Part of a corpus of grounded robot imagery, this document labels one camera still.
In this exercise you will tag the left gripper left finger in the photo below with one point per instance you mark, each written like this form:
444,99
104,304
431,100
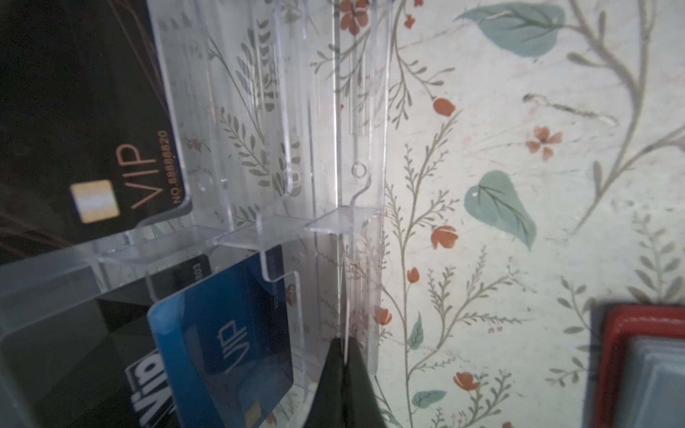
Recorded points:
327,409

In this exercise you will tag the black vip card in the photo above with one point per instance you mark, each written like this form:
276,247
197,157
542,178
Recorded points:
96,364

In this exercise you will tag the floral table mat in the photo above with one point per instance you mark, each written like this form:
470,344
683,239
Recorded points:
534,182

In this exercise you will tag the dark brown card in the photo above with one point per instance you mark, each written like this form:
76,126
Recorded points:
87,146

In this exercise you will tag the blue vip card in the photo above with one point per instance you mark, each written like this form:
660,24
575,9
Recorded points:
225,344

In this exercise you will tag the clear acrylic organizer tray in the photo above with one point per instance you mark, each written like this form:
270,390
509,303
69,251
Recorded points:
276,147

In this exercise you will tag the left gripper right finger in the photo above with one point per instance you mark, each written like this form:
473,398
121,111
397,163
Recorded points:
361,409

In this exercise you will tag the red leather card holder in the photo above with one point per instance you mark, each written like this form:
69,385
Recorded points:
641,367

